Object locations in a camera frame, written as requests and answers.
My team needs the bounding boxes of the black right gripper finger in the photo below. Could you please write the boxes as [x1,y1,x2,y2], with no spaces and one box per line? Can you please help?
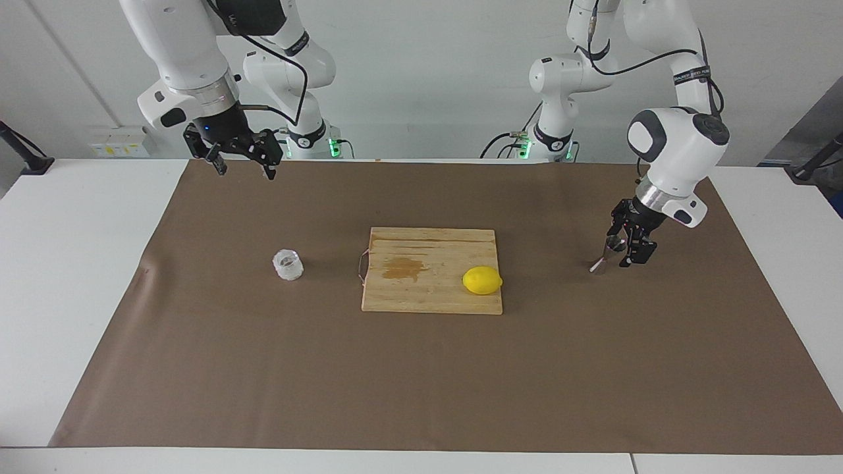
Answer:
[247,130,285,181]
[183,124,229,177]

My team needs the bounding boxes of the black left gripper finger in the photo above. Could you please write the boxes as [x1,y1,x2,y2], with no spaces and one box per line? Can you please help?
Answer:
[606,201,630,248]
[619,226,658,268]

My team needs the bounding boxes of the steel jigger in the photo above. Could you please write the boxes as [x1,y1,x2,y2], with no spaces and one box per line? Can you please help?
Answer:
[589,235,627,275]

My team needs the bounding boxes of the clear glass cup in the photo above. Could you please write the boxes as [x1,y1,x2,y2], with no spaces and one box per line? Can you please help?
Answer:
[273,249,305,282]

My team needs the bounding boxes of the yellow lemon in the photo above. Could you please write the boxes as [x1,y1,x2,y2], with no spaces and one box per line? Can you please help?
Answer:
[462,266,504,296]

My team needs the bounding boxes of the black clamp stand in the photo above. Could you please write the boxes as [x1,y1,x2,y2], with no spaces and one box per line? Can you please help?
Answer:
[784,132,843,185]
[0,120,55,176]

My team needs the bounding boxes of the wooden cutting board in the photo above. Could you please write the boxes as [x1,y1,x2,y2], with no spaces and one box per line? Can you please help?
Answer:
[358,227,504,315]

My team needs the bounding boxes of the brown table mat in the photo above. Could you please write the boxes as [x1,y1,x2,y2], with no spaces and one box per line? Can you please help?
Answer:
[49,159,843,456]

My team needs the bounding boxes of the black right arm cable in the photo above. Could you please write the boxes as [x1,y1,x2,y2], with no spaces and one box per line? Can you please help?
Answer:
[207,0,310,129]

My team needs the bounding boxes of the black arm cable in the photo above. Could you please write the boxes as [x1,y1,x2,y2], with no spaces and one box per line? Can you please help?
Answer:
[572,0,725,119]
[207,0,310,129]

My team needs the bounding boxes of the white wall socket box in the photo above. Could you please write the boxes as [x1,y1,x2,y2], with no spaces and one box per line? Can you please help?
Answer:
[88,126,159,159]

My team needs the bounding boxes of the black left base cables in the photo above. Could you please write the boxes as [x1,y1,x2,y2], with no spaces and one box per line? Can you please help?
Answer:
[479,105,534,159]

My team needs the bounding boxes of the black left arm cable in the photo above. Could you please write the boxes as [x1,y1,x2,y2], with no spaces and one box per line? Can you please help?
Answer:
[572,0,725,119]

